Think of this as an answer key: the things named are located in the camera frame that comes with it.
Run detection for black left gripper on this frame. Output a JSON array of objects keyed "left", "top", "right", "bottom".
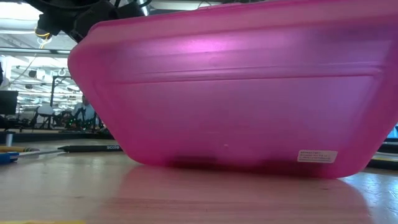
[{"left": 70, "top": 1, "right": 147, "bottom": 44}]

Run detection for black pen with white print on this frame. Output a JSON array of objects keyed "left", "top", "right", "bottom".
[{"left": 57, "top": 144, "right": 124, "bottom": 154}]

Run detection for red plastic pencil box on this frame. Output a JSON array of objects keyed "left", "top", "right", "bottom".
[{"left": 67, "top": 0, "right": 398, "bottom": 180}]

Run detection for yellow pencil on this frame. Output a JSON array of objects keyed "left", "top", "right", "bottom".
[{"left": 0, "top": 145, "right": 40, "bottom": 153}]

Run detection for blue-handled scissors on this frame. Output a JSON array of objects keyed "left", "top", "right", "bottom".
[{"left": 0, "top": 149, "right": 60, "bottom": 165}]

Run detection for black ceiling device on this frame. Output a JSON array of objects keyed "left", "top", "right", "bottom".
[{"left": 34, "top": 27, "right": 53, "bottom": 40}]

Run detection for person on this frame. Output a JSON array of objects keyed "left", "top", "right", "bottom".
[{"left": 72, "top": 95, "right": 96, "bottom": 129}]

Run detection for black monitor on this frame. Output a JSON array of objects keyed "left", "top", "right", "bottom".
[{"left": 0, "top": 90, "right": 19, "bottom": 115}]

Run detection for silver ceiling duct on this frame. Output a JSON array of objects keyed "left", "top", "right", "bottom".
[{"left": 136, "top": 0, "right": 150, "bottom": 16}]

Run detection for black stand frame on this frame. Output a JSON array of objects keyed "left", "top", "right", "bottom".
[{"left": 50, "top": 75, "right": 101, "bottom": 131}]

